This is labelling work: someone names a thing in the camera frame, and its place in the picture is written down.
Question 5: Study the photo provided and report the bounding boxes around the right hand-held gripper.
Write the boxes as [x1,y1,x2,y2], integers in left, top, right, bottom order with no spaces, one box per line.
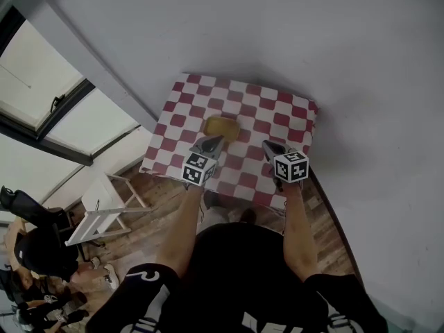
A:
[262,140,309,192]

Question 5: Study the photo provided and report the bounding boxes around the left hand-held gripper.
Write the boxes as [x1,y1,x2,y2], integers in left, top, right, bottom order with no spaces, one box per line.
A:
[182,135,226,187]

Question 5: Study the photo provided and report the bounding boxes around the yellow plastic tray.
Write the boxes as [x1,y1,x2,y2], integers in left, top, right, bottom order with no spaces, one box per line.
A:
[203,115,242,144]

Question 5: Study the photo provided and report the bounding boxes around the person's right forearm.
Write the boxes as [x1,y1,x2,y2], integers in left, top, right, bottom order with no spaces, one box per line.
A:
[282,182,318,284]

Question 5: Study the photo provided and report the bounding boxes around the person's left forearm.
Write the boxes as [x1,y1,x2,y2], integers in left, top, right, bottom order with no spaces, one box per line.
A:
[157,185,205,278]

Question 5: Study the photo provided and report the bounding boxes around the red white checkered table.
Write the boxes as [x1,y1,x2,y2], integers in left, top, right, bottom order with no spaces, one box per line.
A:
[138,73,321,211]

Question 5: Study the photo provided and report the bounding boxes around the person's grey trousers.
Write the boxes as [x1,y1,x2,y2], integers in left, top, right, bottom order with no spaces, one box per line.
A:
[203,205,230,229]

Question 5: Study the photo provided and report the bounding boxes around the black baseboard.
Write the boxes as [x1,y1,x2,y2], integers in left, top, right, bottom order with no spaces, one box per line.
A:
[308,167,365,295]

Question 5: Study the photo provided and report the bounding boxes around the white wooden chair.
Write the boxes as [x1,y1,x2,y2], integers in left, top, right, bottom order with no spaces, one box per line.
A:
[65,172,152,248]

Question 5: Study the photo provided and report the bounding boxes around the person's black printed shirt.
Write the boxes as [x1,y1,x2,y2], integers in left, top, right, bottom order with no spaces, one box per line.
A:
[85,222,389,333]

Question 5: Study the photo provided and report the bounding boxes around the black framed window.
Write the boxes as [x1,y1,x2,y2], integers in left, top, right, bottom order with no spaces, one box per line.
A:
[0,5,153,214]

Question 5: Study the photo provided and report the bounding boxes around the black office chair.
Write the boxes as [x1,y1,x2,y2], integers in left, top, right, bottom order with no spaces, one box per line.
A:
[0,185,74,244]

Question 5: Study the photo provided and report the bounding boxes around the black window handle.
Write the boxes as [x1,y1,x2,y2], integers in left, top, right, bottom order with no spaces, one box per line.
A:
[51,94,67,113]

